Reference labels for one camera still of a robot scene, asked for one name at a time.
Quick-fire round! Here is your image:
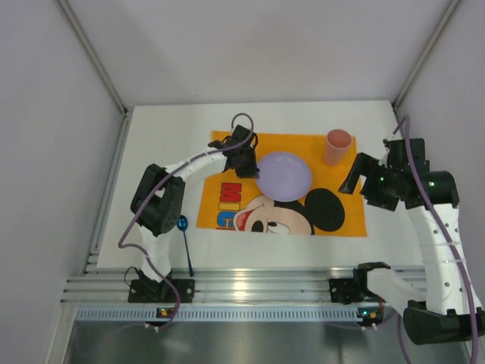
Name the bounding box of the pink plastic cup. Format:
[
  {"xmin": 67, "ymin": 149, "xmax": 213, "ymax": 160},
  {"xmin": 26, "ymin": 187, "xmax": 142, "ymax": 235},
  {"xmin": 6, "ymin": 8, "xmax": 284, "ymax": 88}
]
[{"xmin": 323, "ymin": 129, "xmax": 352, "ymax": 166}]

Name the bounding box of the purple plastic plate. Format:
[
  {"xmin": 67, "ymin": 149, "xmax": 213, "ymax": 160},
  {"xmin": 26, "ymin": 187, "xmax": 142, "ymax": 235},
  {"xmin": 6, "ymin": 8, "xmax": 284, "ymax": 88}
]
[{"xmin": 255, "ymin": 152, "xmax": 313, "ymax": 202}]

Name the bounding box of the blue metal spoon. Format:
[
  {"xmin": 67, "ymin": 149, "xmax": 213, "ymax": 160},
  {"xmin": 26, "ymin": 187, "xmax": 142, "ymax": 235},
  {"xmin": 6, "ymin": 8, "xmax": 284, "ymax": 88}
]
[{"xmin": 177, "ymin": 215, "xmax": 195, "ymax": 277}]

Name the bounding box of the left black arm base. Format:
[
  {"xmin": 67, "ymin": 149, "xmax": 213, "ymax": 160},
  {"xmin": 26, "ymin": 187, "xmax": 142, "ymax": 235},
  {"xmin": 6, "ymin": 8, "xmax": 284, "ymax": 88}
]
[{"xmin": 127, "ymin": 268, "xmax": 195, "ymax": 303}]

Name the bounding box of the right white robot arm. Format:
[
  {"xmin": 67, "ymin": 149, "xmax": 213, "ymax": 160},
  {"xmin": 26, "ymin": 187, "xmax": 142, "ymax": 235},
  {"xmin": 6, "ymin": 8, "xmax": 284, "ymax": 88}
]
[{"xmin": 339, "ymin": 139, "xmax": 484, "ymax": 345}]

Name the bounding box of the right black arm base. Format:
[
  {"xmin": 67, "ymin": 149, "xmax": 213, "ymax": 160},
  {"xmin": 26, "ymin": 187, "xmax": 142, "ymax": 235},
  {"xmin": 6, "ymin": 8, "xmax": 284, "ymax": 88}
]
[{"xmin": 329, "ymin": 262, "xmax": 391, "ymax": 305}]

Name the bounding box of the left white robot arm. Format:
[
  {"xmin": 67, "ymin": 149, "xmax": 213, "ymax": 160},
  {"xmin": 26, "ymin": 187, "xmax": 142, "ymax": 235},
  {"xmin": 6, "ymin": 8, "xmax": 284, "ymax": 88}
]
[{"xmin": 130, "ymin": 125, "xmax": 258, "ymax": 297}]

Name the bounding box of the left aluminium frame post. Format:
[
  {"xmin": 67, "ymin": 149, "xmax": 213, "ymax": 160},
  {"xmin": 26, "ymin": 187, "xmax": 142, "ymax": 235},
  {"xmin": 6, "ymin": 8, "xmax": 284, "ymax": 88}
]
[{"xmin": 55, "ymin": 0, "xmax": 128, "ymax": 116}]

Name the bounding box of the aluminium frame post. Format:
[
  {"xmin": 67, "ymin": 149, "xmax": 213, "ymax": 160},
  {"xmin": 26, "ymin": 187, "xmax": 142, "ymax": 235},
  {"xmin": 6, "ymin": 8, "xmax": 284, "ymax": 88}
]
[
  {"xmin": 55, "ymin": 0, "xmax": 128, "ymax": 116},
  {"xmin": 391, "ymin": 0, "xmax": 465, "ymax": 112}
]

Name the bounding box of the right aluminium frame post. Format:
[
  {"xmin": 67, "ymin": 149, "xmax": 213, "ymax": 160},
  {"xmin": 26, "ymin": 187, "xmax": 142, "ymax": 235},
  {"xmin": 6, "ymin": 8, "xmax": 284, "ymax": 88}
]
[{"xmin": 391, "ymin": 0, "xmax": 465, "ymax": 112}]

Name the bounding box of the perforated cable tray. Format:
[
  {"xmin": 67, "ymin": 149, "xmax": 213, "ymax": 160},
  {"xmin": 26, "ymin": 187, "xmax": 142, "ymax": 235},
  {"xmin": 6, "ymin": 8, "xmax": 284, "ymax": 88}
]
[{"xmin": 76, "ymin": 305, "xmax": 392, "ymax": 324}]

